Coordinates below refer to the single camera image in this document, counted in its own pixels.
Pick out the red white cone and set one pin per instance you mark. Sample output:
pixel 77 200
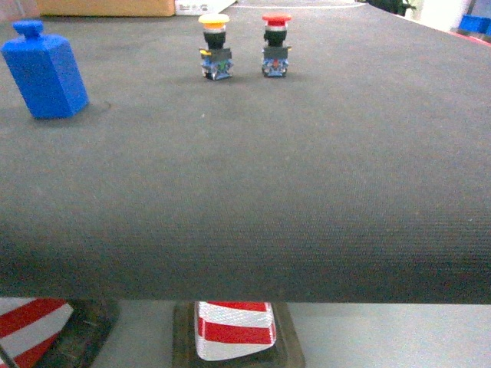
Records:
pixel 235 334
pixel 53 332

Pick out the red white cone centre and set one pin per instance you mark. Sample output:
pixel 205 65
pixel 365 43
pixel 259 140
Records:
pixel 235 334

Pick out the red push button switch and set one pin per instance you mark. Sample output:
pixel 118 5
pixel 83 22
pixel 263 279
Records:
pixel 275 52

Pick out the red white cone left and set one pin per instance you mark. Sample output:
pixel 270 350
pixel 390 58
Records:
pixel 53 332

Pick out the yellow push button switch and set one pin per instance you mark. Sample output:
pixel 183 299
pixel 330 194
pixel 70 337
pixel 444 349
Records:
pixel 216 59

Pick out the blue block part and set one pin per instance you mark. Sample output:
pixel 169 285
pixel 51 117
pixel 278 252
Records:
pixel 45 71

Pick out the dark grey table mat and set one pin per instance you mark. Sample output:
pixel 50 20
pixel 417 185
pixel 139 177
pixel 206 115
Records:
pixel 363 175

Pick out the white flat box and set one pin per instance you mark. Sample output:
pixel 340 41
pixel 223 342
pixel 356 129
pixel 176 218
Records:
pixel 201 7

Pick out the cardboard box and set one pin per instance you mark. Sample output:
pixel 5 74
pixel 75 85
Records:
pixel 107 8

